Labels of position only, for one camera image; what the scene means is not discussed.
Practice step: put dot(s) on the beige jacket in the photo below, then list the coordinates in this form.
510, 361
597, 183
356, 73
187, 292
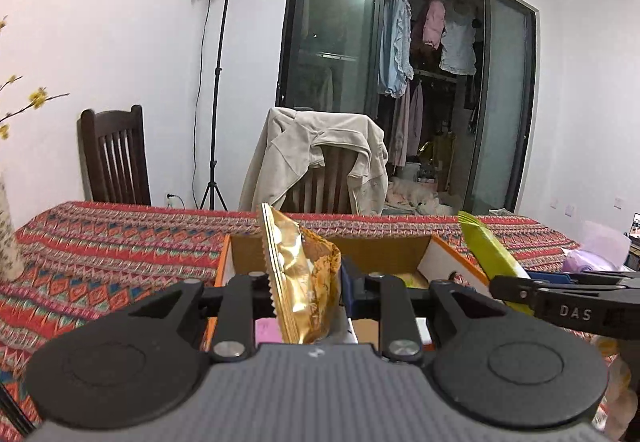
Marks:
290, 146

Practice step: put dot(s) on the white floral vase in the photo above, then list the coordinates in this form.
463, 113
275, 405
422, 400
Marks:
9, 242

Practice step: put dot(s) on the pink snack packet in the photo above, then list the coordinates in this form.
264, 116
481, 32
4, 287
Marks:
267, 332

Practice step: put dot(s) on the white and yellow plush toy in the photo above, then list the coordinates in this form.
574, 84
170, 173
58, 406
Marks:
620, 397

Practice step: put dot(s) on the black tripod leg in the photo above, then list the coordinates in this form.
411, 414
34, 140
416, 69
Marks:
15, 414

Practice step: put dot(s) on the dark wooden chair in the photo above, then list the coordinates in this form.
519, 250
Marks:
115, 121

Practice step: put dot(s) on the pale yellow snack packet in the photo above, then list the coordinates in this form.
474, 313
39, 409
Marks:
412, 279

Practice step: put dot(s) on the purple plastic bag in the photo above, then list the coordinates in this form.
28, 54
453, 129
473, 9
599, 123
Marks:
595, 252

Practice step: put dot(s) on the pale pink hanging dress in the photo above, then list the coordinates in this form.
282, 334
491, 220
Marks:
399, 131

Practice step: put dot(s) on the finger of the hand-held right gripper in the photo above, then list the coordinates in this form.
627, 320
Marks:
550, 277
575, 312

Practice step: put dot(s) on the mauve hanging garment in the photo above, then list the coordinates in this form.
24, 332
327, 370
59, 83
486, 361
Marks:
416, 121

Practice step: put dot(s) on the cardboard box with orange rim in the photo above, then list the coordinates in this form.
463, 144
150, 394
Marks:
380, 254

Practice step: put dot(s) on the white ruffled hanging top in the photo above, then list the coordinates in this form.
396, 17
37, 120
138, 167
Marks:
457, 46

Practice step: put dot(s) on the yellow flower branches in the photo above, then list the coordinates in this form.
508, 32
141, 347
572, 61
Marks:
37, 97

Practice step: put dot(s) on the pile of clothes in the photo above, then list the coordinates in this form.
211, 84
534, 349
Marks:
420, 202

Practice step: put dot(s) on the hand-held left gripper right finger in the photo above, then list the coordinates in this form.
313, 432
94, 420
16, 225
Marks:
352, 292

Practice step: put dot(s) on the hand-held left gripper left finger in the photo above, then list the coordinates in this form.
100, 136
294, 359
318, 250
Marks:
240, 312

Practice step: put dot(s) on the pink hanging garment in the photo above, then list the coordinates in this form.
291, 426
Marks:
434, 24

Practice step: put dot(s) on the green snack packet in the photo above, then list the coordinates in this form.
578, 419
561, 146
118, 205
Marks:
487, 252

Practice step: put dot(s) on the wall outlet with plug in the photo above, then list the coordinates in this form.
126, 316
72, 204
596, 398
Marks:
170, 199

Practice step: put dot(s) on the red patterned tablecloth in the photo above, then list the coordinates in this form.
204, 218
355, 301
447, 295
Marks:
125, 252

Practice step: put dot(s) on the wooden chair under jacket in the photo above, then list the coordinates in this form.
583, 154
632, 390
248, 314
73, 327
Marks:
332, 177

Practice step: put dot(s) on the gold foil snack packet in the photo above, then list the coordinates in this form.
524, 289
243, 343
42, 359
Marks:
300, 282

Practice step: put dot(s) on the light blue hanging shirt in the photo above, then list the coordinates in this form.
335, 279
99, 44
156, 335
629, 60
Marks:
395, 46

